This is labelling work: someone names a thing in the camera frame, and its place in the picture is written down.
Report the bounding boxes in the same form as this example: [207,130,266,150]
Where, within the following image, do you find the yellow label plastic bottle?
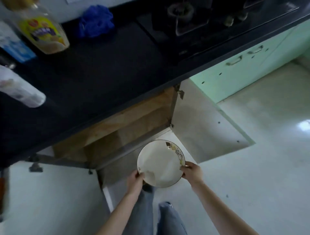
[5,0,70,55]

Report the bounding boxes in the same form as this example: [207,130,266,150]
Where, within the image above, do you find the person's left hand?
[126,169,146,194]

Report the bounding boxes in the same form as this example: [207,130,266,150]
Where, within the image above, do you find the black gas stove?
[135,0,301,58]

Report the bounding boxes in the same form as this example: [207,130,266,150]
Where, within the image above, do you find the person's right hand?
[181,161,204,187]

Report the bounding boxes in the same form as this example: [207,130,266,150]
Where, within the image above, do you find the white floral rimmed plate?
[137,140,186,188]

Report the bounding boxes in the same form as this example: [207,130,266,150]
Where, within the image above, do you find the wooden cabinet interior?
[52,86,176,184]

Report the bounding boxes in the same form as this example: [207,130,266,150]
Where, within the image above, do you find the metal cabinet handle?
[226,55,243,66]
[247,45,264,55]

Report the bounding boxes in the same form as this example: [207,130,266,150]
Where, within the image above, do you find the blue white carton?
[0,20,37,64]

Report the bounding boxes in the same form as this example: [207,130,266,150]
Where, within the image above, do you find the green cabinet door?
[189,36,274,104]
[247,19,310,80]

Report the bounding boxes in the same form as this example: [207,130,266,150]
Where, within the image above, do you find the person's left forearm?
[96,187,142,235]

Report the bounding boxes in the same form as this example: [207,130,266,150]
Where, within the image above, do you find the open white cabinet door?
[0,161,114,235]
[171,79,256,164]

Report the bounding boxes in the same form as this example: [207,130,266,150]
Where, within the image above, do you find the person's right forearm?
[190,180,259,235]

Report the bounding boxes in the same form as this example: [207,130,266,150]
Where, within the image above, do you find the person's grey trousers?
[121,185,188,235]

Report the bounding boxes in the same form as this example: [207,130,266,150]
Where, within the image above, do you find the blue cloth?
[78,5,115,39]

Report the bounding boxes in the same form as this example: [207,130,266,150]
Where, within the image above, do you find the white plastic bag roll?
[0,64,46,108]

